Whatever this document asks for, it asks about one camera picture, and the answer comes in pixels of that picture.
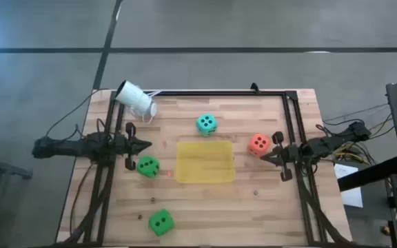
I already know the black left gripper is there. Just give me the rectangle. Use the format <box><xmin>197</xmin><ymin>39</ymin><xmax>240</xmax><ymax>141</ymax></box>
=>
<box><xmin>114</xmin><ymin>122</ymin><xmax>153</xmax><ymax>172</ymax></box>

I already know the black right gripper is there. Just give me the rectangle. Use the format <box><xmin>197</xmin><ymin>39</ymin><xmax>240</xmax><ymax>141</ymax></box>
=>
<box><xmin>260</xmin><ymin>131</ymin><xmax>303</xmax><ymax>183</ymax></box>

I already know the orange foam die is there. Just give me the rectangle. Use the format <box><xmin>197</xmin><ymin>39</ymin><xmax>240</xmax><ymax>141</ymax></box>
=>
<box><xmin>247</xmin><ymin>133</ymin><xmax>272</xmax><ymax>158</ymax></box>

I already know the green foam die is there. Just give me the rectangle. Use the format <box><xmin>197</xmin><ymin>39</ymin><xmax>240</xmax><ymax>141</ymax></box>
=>
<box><xmin>136</xmin><ymin>155</ymin><xmax>161</xmax><ymax>179</ymax></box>
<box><xmin>148</xmin><ymin>208</ymin><xmax>176</xmax><ymax>238</ymax></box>

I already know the yellow translucent plastic bin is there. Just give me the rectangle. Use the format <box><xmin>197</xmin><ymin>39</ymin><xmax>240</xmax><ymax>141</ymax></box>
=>
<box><xmin>175</xmin><ymin>140</ymin><xmax>236</xmax><ymax>184</ymax></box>

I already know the teal foam die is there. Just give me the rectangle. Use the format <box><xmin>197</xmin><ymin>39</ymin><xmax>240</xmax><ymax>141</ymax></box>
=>
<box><xmin>195</xmin><ymin>113</ymin><xmax>218</xmax><ymax>138</ymax></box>

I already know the white paper sheet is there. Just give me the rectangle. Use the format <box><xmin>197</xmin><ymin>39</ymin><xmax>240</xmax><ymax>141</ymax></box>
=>
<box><xmin>334</xmin><ymin>163</ymin><xmax>364</xmax><ymax>209</ymax></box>

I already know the black support beam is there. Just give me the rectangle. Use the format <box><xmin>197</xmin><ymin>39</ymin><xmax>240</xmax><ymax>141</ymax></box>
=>
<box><xmin>338</xmin><ymin>155</ymin><xmax>397</xmax><ymax>192</ymax></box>

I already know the dark chair base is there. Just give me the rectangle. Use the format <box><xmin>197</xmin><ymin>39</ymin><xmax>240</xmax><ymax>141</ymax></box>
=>
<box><xmin>0</xmin><ymin>144</ymin><xmax>33</xmax><ymax>180</ymax></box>

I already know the white lamp cable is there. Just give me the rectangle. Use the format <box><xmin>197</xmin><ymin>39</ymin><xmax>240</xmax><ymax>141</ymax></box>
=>
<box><xmin>142</xmin><ymin>90</ymin><xmax>163</xmax><ymax>125</ymax></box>

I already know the yellow cable bundle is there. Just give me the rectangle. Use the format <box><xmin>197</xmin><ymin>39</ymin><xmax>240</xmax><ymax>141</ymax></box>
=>
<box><xmin>334</xmin><ymin>143</ymin><xmax>363</xmax><ymax>164</ymax></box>

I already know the long black cable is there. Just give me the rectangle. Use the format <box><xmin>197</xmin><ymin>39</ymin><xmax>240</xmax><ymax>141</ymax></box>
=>
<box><xmin>45</xmin><ymin>88</ymin><xmax>112</xmax><ymax>137</ymax></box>

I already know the black metal rig frame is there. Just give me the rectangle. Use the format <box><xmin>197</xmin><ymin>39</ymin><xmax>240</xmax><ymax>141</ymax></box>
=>
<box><xmin>59</xmin><ymin>90</ymin><xmax>356</xmax><ymax>248</ymax></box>

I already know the thin black cable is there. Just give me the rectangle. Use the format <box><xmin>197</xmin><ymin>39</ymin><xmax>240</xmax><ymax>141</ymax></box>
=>
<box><xmin>322</xmin><ymin>103</ymin><xmax>391</xmax><ymax>123</ymax></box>

